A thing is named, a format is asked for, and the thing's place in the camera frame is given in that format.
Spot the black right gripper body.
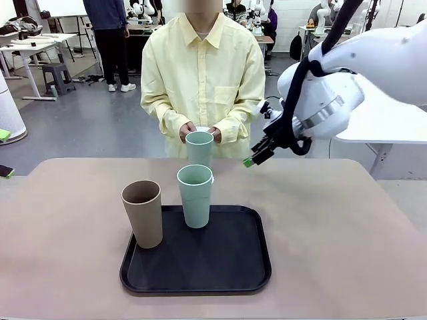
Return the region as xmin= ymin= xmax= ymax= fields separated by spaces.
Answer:
xmin=265 ymin=116 xmax=291 ymax=151

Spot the green tall cup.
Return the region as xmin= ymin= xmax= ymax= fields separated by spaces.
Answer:
xmin=185 ymin=131 xmax=215 ymax=169
xmin=176 ymin=165 xmax=214 ymax=229

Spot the brown tall cup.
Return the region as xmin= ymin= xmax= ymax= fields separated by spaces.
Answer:
xmin=120 ymin=180 xmax=164 ymax=249

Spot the person's right forearm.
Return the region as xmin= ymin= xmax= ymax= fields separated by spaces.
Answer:
xmin=141 ymin=96 xmax=193 ymax=137

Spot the person's left forearm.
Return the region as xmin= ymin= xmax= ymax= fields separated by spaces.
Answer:
xmin=213 ymin=96 xmax=267 ymax=144

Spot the person's left hand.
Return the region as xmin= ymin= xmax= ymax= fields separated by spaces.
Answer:
xmin=208 ymin=126 xmax=223 ymax=145

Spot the person's right hand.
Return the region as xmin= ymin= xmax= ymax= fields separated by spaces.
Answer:
xmin=179 ymin=122 xmax=197 ymax=144

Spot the grey plastic stool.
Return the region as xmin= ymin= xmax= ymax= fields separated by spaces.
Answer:
xmin=41 ymin=62 xmax=76 ymax=96

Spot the black backpack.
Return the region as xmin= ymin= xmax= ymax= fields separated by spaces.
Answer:
xmin=289 ymin=32 xmax=304 ymax=61

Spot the white desk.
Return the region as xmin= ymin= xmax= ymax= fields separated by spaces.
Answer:
xmin=0 ymin=33 xmax=78 ymax=101

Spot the person in yellow shirt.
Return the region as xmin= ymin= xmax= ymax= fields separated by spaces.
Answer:
xmin=139 ymin=6 xmax=267 ymax=159

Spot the small brown desk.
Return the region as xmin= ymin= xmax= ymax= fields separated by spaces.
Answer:
xmin=256 ymin=35 xmax=275 ymax=61

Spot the black plastic tray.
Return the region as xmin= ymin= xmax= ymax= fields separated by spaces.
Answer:
xmin=119 ymin=205 xmax=273 ymax=296

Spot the large white table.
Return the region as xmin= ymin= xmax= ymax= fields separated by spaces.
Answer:
xmin=335 ymin=103 xmax=427 ymax=181

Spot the person in purple top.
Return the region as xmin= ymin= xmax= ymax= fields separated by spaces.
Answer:
xmin=263 ymin=0 xmax=278 ymax=61

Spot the black jacket pile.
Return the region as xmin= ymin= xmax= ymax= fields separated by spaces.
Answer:
xmin=0 ymin=16 xmax=44 ymax=39

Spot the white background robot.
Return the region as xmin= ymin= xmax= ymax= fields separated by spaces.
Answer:
xmin=248 ymin=0 xmax=268 ymax=36
xmin=315 ymin=3 xmax=331 ymax=36
xmin=128 ymin=0 xmax=157 ymax=23

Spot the seated person grey top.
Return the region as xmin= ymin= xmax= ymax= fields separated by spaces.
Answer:
xmin=306 ymin=0 xmax=336 ymax=29

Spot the seated person patterned sweater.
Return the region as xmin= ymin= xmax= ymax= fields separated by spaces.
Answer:
xmin=223 ymin=0 xmax=248 ymax=23

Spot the white whiteboard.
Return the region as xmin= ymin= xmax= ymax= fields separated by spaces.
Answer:
xmin=35 ymin=0 xmax=88 ymax=17

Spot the person in blue top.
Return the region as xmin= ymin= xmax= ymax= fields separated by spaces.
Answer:
xmin=82 ymin=0 xmax=137 ymax=93

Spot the black stand pole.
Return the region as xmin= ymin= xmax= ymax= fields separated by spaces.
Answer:
xmin=365 ymin=0 xmax=381 ymax=33

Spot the desk with black panel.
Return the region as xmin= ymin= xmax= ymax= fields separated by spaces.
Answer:
xmin=126 ymin=23 xmax=161 ymax=75

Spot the white cylindrical pedestal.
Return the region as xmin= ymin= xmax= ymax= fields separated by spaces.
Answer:
xmin=0 ymin=71 xmax=28 ymax=146

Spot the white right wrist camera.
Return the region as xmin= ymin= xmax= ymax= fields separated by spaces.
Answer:
xmin=256 ymin=99 xmax=283 ymax=129

